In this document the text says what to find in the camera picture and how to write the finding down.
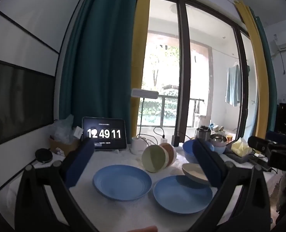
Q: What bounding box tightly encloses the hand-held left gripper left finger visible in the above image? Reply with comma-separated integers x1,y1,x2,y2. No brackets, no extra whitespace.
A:
14,138,102,232

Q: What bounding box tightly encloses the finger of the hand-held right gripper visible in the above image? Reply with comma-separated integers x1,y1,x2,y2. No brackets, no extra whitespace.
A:
248,136,270,155

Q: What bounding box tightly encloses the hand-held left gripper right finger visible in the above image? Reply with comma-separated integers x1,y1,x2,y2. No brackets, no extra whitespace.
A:
186,139,271,232

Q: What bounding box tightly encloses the dark blue bowl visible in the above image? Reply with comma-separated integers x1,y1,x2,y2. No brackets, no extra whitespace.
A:
182,139,214,164

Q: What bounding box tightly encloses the person's left hand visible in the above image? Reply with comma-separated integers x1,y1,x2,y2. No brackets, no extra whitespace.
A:
127,225,158,232

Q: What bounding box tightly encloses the yellow tissue pack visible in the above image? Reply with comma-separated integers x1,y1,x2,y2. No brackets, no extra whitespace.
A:
231,137,253,155

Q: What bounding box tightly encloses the beige bowl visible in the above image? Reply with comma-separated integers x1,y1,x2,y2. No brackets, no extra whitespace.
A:
182,163,210,186

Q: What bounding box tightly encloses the brown cardboard box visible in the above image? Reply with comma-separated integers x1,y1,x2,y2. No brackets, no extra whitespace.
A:
49,136,82,156

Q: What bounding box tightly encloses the grey towel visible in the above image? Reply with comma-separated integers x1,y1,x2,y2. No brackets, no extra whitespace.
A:
224,150,257,164

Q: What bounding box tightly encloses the steel bowl with pink outside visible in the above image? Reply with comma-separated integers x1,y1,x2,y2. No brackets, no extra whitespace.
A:
210,133,228,147

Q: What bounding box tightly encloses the white paper card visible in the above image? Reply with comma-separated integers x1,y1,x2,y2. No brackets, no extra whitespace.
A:
73,127,83,141

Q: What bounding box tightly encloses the clear plastic bag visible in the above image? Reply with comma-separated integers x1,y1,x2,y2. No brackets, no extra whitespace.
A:
50,114,83,145

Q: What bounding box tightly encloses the white power strip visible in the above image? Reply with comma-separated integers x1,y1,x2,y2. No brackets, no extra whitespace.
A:
167,142,184,152

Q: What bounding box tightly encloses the black round device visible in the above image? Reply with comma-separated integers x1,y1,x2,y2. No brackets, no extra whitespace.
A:
35,148,53,163

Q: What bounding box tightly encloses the orange bowl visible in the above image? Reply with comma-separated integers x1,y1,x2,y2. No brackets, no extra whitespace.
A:
160,142,177,167

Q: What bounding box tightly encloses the white bowl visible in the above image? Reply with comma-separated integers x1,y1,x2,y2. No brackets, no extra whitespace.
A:
157,145,173,169

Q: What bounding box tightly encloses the black tablet with clock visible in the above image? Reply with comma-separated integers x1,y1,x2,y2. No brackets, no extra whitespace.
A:
82,116,127,151

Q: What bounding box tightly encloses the blue plate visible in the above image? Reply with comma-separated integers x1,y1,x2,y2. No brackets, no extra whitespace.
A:
153,175,213,214
93,165,152,201

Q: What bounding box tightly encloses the pale green bowl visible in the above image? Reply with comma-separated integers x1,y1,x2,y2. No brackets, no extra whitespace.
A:
141,145,169,173

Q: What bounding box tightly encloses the teal curtain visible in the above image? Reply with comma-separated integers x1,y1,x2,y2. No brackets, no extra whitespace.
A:
250,8,278,136
58,0,144,145

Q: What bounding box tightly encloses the light blue hanging shirt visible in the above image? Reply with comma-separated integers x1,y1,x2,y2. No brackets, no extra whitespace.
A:
225,64,241,107

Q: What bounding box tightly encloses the yellow curtain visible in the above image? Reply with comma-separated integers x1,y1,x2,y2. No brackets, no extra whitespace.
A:
235,0,269,141
131,0,151,136

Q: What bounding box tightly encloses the black balcony railing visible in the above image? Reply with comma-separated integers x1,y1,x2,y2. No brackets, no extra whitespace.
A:
137,95,205,127

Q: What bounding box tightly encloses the white desk lamp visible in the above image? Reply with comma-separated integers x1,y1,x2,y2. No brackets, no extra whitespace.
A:
130,88,159,155

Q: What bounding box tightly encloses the dark wall panel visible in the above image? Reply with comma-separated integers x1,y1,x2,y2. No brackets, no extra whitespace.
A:
0,57,57,150

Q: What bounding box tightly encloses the dark sliding door frame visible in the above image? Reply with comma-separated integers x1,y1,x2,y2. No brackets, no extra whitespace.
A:
150,0,252,141

